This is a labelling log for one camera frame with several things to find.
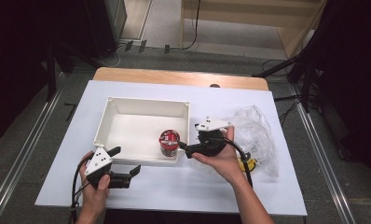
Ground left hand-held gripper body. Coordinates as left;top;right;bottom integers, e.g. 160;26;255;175
84;146;132;190

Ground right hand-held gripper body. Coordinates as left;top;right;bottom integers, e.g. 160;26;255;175
185;116;232;160

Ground red-lidded clear jar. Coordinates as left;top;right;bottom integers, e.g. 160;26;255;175
158;129;181;158

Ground white plastic bin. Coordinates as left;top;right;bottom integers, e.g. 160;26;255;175
92;96;191;165

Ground clear printed plastic bag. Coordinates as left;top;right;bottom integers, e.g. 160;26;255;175
201;105;280;179

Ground person's right hand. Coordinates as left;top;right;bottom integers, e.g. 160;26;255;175
191;125;247;185

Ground person's left hand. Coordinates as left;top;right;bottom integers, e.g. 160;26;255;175
78;151;112;213

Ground white board sheet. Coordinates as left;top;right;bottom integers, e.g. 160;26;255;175
34;79;309;217

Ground wooden table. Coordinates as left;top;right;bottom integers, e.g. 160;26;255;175
92;66;269;91

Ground black metal stand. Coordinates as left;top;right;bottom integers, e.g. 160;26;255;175
46;45;57;102

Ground black tripod stand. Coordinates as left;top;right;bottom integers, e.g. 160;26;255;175
252;50;317;114

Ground dark cabinet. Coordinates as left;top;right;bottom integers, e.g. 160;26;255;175
84;0;128;60

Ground dark curtain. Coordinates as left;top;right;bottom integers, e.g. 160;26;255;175
0;0;91;148
298;0;371;186

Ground light wooden shelf unit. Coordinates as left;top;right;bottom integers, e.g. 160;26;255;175
180;0;327;60

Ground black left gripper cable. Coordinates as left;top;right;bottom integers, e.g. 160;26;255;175
69;155;93;224

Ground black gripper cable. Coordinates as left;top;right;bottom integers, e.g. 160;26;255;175
215;137;254;189
69;155;93;224

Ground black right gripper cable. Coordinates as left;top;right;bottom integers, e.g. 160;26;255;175
215;137;254;189

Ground metal floor rail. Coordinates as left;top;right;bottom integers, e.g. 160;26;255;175
290;83;359;224
0;73;65;224

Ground black floor cables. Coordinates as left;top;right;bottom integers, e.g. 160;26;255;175
261;59;303;127

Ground white floor cable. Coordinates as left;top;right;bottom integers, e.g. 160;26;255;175
103;43;127;68

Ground black hanging power cable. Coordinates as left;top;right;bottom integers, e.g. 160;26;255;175
164;0;202;54

